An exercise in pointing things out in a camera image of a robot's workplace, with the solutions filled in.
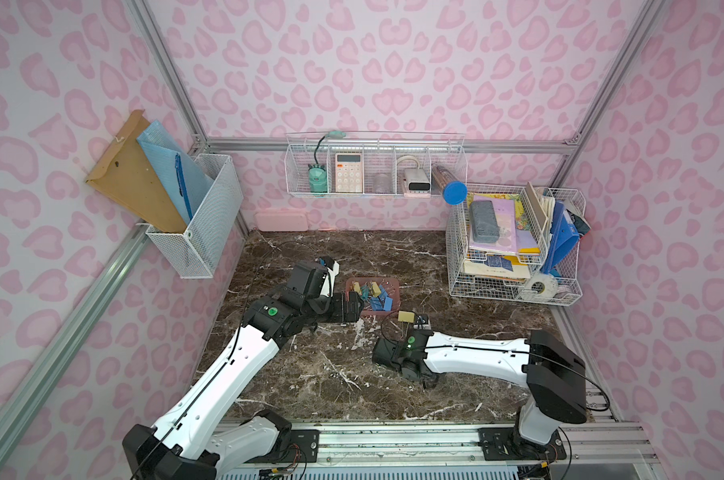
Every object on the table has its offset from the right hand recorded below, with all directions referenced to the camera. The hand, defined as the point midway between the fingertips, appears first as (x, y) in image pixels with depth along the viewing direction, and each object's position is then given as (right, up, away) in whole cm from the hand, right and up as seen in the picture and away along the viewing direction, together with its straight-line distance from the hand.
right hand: (422, 361), depth 82 cm
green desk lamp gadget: (-30, +54, +8) cm, 63 cm away
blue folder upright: (+45, +35, +9) cm, 58 cm away
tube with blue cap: (+9, +47, +1) cm, 48 cm away
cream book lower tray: (+17, +25, +5) cm, 31 cm away
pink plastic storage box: (-7, +19, +21) cm, 29 cm away
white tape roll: (+41, +19, +16) cm, 48 cm away
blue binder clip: (-9, +13, +15) cm, 22 cm away
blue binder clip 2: (-12, +14, +16) cm, 24 cm away
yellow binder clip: (-13, +18, +18) cm, 28 cm away
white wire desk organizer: (+35, +45, +6) cm, 57 cm away
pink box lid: (-49, +43, +35) cm, 74 cm away
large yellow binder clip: (-3, +10, +13) cm, 17 cm away
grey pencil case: (+20, +39, +7) cm, 44 cm away
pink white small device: (-1, +51, +8) cm, 52 cm away
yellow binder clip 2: (-19, +18, +17) cm, 31 cm away
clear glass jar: (-11, +52, +13) cm, 54 cm away
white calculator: (-21, +56, +13) cm, 61 cm away
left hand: (-20, +19, -9) cm, 29 cm away
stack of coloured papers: (+29, +35, +6) cm, 46 cm away
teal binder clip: (-16, +17, +18) cm, 30 cm away
